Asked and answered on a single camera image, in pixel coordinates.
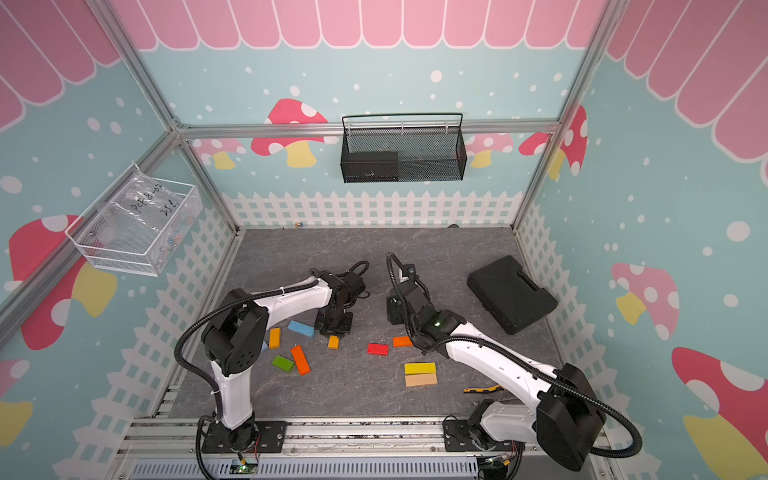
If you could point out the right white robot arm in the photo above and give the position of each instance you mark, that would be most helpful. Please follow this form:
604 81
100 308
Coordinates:
565 418

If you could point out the black plastic tool case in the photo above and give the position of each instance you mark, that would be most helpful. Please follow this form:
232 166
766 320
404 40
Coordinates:
513 299

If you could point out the yellow-green flat block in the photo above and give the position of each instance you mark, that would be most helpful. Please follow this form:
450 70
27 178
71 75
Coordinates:
420 368

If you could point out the clear plastic wall bin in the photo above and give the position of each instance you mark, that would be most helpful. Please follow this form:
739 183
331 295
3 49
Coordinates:
137 228

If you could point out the black wire mesh basket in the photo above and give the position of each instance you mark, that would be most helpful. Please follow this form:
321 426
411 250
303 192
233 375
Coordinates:
430 146

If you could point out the blue long block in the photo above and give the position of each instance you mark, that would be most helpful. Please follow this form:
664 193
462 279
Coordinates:
301 329

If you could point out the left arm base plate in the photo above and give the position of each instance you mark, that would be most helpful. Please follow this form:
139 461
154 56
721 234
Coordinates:
252 437

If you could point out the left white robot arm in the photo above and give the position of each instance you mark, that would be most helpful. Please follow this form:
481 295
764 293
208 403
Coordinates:
223 345

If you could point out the orange long block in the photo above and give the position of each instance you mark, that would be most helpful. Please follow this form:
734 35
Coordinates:
300 360

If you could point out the tan flat block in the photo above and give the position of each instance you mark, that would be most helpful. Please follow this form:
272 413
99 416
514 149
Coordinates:
418 380

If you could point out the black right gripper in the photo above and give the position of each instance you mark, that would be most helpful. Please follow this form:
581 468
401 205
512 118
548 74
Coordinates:
392 311

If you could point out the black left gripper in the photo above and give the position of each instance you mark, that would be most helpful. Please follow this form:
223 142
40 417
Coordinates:
342 330

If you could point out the green block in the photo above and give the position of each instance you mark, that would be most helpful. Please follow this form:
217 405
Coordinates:
283 363

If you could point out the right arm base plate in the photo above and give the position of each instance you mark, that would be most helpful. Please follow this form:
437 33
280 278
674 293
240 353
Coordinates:
460 436

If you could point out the black box in basket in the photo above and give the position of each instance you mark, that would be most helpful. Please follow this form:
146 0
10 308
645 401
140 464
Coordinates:
370 167

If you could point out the red block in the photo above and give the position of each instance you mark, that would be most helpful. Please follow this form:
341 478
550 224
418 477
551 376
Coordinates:
377 349

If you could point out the small orange-yellow block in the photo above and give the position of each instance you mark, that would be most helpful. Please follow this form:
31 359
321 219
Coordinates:
274 338

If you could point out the yellow black pliers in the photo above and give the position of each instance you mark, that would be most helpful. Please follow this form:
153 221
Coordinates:
483 390

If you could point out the green circuit board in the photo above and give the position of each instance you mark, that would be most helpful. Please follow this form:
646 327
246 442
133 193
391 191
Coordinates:
244 467

